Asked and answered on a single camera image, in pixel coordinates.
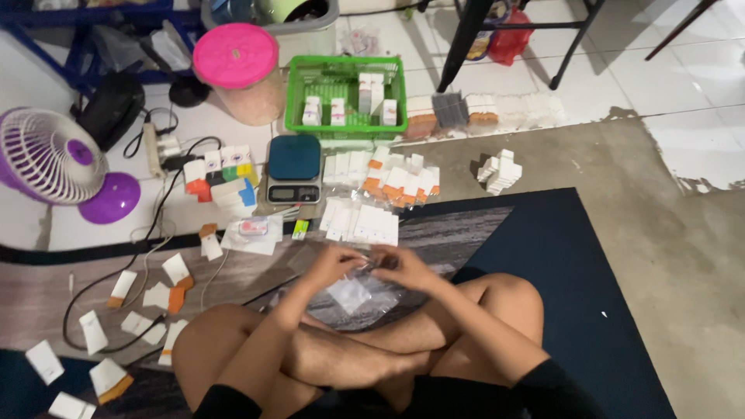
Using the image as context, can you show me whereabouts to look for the person's left hand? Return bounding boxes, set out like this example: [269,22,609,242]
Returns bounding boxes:
[305,244,371,295]

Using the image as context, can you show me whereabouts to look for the person's right hand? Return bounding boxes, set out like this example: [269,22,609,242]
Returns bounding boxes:
[370,244,449,297]

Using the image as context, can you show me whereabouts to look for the small clear plastic bag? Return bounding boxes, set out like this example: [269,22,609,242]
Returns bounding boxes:
[325,256,402,317]

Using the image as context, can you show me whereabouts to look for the row of white packets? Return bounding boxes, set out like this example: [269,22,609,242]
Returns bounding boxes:
[318,197,400,247]

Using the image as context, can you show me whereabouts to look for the pile of clear plastic bags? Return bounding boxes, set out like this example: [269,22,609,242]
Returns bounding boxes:
[285,240,462,329]

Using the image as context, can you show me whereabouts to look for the grey patterned mat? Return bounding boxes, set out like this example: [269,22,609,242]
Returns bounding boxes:
[0,206,516,373]

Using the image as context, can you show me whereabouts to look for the pile of white orange-ended boxes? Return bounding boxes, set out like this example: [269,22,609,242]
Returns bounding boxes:
[360,145,442,209]

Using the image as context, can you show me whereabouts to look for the row of upright white boxes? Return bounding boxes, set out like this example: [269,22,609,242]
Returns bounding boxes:
[321,149,374,187]

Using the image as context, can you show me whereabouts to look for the person's bare legs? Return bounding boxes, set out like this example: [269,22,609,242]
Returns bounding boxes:
[172,272,546,419]

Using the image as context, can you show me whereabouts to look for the clear bag with white paper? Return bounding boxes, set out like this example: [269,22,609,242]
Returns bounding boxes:
[220,215,285,257]

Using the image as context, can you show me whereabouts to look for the grey digital kitchen scale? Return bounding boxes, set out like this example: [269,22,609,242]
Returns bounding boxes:
[266,135,324,206]

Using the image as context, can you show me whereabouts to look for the pile of plain white boxes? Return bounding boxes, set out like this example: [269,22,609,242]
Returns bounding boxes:
[476,148,523,196]

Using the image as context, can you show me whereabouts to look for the stack of orange-edged flat cartons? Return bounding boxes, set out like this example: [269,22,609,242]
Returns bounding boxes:
[405,95,438,139]
[466,93,500,126]

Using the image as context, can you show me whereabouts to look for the stack of colour-ended white boxes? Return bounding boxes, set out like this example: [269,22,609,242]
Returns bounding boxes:
[183,145,260,218]

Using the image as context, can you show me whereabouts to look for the stack of grey flat cartons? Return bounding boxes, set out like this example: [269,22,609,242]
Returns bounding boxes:
[431,91,470,129]

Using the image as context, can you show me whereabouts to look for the person's black shirt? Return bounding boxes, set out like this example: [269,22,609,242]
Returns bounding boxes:
[192,358,609,419]

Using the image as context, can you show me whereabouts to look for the dark blue rug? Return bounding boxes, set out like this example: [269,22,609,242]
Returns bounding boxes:
[0,187,679,419]

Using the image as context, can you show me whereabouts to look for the green plastic basket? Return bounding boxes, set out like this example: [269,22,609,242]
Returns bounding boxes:
[283,55,409,142]

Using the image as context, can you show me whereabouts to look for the row of white flat cartons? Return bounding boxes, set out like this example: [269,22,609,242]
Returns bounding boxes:
[497,92,569,130]

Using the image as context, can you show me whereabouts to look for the small clear packet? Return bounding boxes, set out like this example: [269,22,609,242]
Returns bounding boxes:
[340,26,383,57]

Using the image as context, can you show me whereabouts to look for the clear jar with pink lid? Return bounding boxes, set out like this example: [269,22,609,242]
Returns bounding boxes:
[192,23,287,128]

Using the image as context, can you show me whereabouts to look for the white power strip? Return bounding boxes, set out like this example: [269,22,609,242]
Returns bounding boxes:
[142,121,184,179]

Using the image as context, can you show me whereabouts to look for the yellow and purple snack bag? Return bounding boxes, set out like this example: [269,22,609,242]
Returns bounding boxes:
[465,0,497,62]

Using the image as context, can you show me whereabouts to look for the black round object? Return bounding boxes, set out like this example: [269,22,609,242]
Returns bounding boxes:
[168,74,212,109]

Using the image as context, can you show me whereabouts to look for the grey plastic bin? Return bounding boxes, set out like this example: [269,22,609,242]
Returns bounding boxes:
[200,0,341,69]

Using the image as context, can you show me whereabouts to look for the black metal stool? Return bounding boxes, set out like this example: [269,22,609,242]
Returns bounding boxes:
[435,0,607,95]

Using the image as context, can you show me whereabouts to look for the red plastic bag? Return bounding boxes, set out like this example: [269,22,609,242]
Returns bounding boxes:
[487,7,535,66]

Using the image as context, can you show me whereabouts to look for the scattered white orange flat cartons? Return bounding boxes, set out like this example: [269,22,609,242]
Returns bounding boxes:
[24,223,225,419]

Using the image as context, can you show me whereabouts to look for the black bag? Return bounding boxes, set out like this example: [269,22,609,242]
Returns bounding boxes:
[71,71,147,154]

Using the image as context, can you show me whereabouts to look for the purple and white table fan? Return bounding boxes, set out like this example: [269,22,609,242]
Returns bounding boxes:
[0,106,142,225]

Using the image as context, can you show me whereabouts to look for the blue metal rack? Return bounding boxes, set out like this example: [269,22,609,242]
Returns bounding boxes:
[0,0,206,99]

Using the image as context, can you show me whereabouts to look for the dark furniture leg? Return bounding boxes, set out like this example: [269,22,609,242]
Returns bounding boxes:
[644,0,724,62]

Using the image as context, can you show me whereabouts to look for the black cable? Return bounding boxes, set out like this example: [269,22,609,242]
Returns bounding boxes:
[62,136,223,355]

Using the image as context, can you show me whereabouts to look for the white cable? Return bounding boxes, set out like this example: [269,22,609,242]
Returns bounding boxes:
[129,175,231,312]

